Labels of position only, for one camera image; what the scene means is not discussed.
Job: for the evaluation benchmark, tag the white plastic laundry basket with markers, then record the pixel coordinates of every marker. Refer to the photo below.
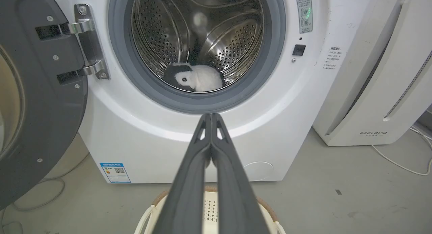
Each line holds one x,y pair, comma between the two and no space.
210,207

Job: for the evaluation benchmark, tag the chrome door hinge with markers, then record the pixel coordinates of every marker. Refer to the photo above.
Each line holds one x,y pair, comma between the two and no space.
88,41

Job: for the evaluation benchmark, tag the white front-load washing machine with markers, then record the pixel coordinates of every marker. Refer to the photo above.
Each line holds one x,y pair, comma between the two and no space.
141,139

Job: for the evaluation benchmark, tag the warning label sticker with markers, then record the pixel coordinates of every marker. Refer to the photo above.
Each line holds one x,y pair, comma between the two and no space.
304,11

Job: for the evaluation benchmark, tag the black and white plush toy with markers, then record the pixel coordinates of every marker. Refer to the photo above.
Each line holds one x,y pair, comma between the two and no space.
199,77

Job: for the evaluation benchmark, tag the dark grey washing machine door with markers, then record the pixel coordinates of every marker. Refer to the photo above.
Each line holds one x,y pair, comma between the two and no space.
40,102

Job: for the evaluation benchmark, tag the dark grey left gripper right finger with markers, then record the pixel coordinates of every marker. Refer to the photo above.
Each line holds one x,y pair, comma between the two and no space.
233,193

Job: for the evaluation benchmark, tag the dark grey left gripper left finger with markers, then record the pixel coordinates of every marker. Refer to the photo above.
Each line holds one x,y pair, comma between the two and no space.
189,193

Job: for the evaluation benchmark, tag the white air purifier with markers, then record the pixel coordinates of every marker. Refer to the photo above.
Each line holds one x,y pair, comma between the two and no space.
384,75

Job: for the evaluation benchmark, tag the blue energy label sticker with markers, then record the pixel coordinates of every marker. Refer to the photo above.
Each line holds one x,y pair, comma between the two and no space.
115,172

